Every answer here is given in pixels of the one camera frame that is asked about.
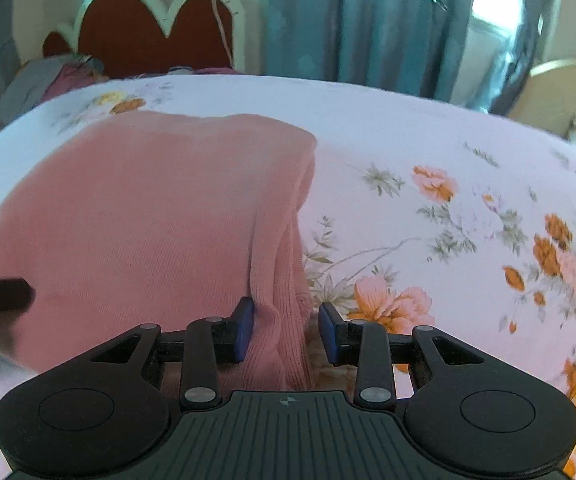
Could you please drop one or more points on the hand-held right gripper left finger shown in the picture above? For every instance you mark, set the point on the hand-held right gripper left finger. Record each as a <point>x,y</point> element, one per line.
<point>243,331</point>

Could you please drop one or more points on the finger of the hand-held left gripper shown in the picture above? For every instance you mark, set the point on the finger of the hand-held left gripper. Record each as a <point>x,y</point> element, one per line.
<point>3,297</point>

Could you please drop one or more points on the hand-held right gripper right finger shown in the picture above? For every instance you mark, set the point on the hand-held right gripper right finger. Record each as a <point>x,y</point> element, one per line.
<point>328,334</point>

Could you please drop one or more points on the pink knit sweater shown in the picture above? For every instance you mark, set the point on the pink knit sweater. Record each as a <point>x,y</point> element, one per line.
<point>143,210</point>

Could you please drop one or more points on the floral bed sheet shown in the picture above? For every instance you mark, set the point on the floral bed sheet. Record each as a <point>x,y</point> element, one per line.
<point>418,160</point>

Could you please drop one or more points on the grey cloth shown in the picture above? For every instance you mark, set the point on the grey cloth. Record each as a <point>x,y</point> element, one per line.
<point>18,92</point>

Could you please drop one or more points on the purple cloth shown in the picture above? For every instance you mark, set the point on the purple cloth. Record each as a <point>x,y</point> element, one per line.
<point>68,82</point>

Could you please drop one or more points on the red and white headboard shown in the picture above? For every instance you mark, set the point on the red and white headboard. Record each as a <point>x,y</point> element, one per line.
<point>143,30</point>

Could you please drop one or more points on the blue curtain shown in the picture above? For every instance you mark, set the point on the blue curtain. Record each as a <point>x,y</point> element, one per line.
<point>368,25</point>

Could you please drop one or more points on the cream arched board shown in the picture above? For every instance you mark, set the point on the cream arched board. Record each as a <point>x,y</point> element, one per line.
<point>563,90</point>

